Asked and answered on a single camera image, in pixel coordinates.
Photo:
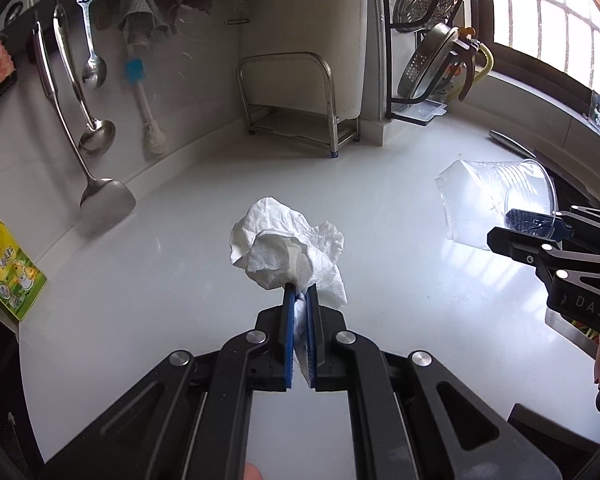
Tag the grey knitted cloth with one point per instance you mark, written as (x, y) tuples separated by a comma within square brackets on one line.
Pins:
[(140, 10)]

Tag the small steel rack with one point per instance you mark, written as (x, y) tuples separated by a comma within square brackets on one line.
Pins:
[(300, 120)]

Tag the person's left hand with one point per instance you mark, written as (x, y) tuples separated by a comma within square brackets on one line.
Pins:
[(252, 472)]

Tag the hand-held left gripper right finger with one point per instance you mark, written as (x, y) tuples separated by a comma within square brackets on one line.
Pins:
[(311, 340)]

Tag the white tissue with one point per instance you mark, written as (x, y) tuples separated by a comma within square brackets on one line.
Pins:
[(290, 250)]

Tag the metal spatula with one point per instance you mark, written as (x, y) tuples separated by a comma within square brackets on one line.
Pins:
[(105, 200)]

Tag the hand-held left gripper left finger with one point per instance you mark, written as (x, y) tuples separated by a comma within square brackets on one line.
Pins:
[(289, 340)]

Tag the window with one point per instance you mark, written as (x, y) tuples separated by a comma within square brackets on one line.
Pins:
[(550, 15)]

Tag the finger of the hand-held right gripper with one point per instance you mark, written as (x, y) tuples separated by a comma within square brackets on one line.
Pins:
[(515, 246), (532, 221)]

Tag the clear drip tray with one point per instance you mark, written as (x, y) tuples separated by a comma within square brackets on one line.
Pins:
[(425, 112)]

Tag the dark grey trash bin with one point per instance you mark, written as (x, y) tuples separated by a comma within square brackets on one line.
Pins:
[(550, 430)]

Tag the kitchen sink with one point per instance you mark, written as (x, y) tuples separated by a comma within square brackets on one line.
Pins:
[(570, 330)]

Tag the clear plastic cup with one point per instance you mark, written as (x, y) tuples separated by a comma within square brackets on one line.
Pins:
[(490, 200)]

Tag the black wall holder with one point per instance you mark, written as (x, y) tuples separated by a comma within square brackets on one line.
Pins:
[(5, 80)]

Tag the metal spoon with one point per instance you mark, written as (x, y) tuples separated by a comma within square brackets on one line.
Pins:
[(94, 70)]

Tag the green yellow pouch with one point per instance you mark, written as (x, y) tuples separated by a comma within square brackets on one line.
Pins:
[(10, 270)]

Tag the metal ladle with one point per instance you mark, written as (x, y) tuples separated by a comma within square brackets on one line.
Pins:
[(97, 137)]

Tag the white cutting board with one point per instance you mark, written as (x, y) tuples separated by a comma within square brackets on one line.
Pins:
[(305, 20)]

